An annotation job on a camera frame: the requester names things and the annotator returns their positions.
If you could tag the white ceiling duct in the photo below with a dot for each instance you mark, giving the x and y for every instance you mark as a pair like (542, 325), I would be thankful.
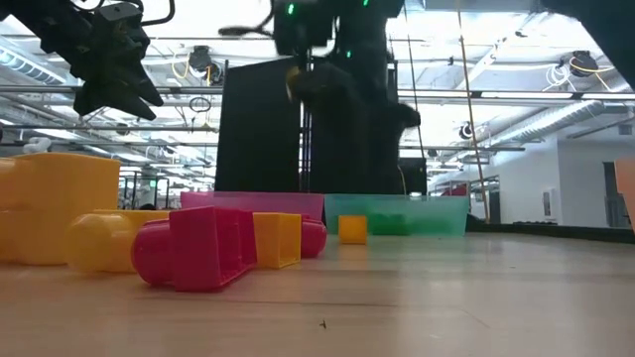
(570, 119)

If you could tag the yellow sloped toy block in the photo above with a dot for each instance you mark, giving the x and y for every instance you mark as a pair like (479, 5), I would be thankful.
(260, 238)

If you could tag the black partition panel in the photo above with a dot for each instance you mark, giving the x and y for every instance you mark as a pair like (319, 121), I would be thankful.
(322, 183)
(258, 139)

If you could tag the red toy block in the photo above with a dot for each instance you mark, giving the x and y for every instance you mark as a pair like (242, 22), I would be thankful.
(315, 238)
(198, 248)

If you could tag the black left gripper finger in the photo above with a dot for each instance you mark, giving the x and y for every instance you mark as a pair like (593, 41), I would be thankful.
(109, 101)
(139, 84)

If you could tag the orange plastic bin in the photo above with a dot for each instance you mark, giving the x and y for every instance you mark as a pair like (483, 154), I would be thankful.
(626, 188)

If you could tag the pink plastic bin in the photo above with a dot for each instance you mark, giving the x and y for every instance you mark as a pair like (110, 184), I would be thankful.
(248, 201)

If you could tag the white curved pipe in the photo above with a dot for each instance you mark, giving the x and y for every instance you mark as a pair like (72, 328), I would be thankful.
(37, 146)

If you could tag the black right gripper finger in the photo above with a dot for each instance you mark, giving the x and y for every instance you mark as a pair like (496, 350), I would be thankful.
(347, 144)
(387, 146)

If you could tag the background metal rack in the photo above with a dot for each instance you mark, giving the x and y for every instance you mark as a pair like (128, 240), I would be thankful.
(134, 191)

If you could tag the red background cart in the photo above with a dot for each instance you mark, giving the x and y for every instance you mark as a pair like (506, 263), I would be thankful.
(456, 191)

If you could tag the dark door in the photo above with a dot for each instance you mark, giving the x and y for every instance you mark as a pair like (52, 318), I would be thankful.
(611, 193)

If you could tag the teal plastic bin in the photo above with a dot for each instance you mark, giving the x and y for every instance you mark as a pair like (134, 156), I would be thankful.
(446, 215)

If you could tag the black metal table frame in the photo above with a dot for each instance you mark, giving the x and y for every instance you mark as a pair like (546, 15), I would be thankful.
(570, 232)

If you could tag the black perforated computer case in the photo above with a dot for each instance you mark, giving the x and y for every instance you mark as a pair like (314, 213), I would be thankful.
(414, 176)

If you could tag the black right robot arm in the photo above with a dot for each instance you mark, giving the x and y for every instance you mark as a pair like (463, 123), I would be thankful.
(357, 30)

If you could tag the white wall box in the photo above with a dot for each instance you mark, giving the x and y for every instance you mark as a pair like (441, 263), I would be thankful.
(549, 204)

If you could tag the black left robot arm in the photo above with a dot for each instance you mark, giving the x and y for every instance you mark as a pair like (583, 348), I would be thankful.
(30, 15)

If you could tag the small yellow one-stud block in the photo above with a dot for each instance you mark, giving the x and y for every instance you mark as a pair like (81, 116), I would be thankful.
(352, 229)
(99, 243)

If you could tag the green two-stud block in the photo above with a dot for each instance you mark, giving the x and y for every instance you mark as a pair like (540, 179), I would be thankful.
(389, 224)

